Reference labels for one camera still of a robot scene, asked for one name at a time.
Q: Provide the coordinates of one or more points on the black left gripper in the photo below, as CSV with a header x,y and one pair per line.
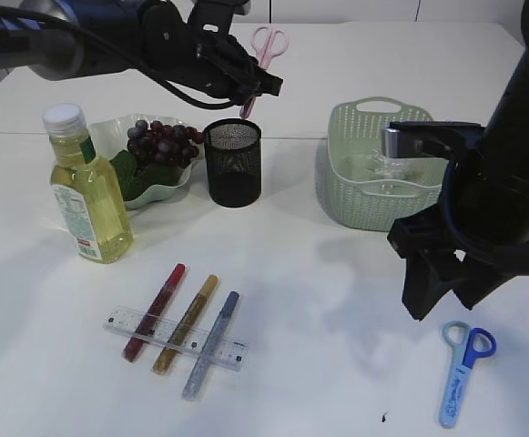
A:
x,y
213,63

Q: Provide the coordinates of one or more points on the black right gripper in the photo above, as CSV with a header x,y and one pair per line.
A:
x,y
472,241

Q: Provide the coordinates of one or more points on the pink purple scissors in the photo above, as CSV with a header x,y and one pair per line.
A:
x,y
268,43

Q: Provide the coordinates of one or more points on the blue scissors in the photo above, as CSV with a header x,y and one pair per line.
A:
x,y
468,346

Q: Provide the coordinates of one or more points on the red artificial grape bunch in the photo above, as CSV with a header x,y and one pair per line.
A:
x,y
156,154

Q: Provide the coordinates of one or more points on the clear plastic sheet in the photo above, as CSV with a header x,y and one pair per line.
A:
x,y
385,175

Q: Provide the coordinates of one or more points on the yellow tea bottle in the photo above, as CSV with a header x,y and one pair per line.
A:
x,y
86,188

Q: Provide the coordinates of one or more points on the red glitter glue pen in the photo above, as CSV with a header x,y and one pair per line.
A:
x,y
136,342

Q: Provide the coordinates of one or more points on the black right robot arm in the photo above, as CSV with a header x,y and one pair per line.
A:
x,y
505,140

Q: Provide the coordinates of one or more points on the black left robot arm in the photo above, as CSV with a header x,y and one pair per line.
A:
x,y
61,40

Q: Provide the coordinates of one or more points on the black mesh pen holder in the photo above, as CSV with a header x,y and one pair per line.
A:
x,y
233,161

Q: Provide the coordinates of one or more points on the pale green plastic basket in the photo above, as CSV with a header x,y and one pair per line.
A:
x,y
354,130

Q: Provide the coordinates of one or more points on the pale green wavy plate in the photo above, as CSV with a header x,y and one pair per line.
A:
x,y
110,138

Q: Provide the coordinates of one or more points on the clear plastic ruler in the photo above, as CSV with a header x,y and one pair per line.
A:
x,y
230,354

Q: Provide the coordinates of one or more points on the silver glitter glue pen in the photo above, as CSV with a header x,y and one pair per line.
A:
x,y
203,362

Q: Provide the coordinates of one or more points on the gold glitter glue pen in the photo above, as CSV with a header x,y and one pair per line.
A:
x,y
194,310

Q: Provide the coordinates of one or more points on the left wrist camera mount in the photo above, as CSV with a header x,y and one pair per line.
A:
x,y
216,14

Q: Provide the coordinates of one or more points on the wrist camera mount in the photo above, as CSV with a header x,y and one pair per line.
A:
x,y
216,14
450,140

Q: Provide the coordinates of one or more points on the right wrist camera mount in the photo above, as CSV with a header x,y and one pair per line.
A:
x,y
450,140

